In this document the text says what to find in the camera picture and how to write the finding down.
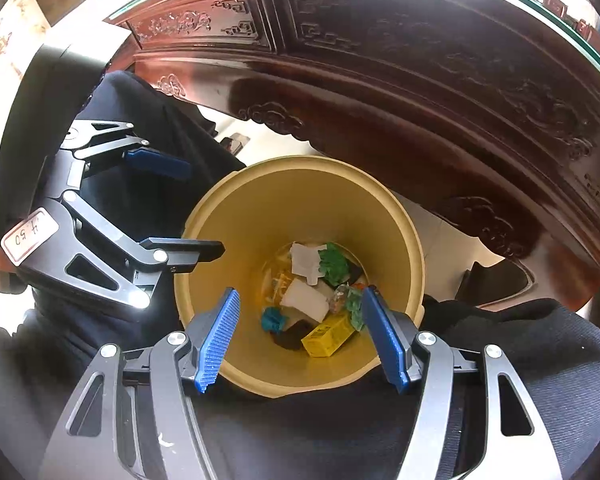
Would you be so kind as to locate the clear plastic wrapper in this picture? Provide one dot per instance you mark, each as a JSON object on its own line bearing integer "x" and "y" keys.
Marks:
{"x": 280, "y": 285}

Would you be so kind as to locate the white tissue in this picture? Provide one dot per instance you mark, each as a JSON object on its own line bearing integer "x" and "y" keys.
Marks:
{"x": 305, "y": 300}

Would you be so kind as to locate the green snack packet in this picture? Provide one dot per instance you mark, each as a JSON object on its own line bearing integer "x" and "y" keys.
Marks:
{"x": 335, "y": 260}

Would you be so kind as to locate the black shoe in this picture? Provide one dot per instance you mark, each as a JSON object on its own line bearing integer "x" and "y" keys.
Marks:
{"x": 495, "y": 280}

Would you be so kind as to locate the colourful candy wrapper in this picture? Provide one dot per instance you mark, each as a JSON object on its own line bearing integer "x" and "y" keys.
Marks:
{"x": 347, "y": 302}

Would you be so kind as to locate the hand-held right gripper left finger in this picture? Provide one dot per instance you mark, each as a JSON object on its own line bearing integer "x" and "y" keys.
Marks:
{"x": 220, "y": 340}

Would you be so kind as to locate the dark slipper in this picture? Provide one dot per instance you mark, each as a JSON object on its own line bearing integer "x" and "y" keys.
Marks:
{"x": 235, "y": 144}

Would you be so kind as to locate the white paper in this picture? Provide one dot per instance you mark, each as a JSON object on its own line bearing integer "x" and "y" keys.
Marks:
{"x": 305, "y": 257}

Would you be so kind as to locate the teal snack packet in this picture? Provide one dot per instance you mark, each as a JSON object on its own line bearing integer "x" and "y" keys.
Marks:
{"x": 275, "y": 320}

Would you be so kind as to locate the carved wooden coffee table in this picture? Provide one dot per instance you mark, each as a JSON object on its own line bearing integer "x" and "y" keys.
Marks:
{"x": 430, "y": 85}

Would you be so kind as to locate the yellow plastic waste bin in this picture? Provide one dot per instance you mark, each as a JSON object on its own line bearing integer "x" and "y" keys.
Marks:
{"x": 280, "y": 200}

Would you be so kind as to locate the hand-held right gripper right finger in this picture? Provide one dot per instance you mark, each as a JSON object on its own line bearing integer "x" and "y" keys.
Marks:
{"x": 382, "y": 340}

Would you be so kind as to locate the yellow carton box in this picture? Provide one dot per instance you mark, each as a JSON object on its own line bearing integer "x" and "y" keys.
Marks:
{"x": 327, "y": 337}

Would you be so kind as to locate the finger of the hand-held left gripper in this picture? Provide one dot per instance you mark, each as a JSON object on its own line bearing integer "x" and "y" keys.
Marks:
{"x": 180, "y": 252}
{"x": 160, "y": 162}

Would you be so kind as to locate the beige red-print wall hanging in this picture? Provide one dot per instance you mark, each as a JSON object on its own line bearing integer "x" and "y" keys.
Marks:
{"x": 15, "y": 25}

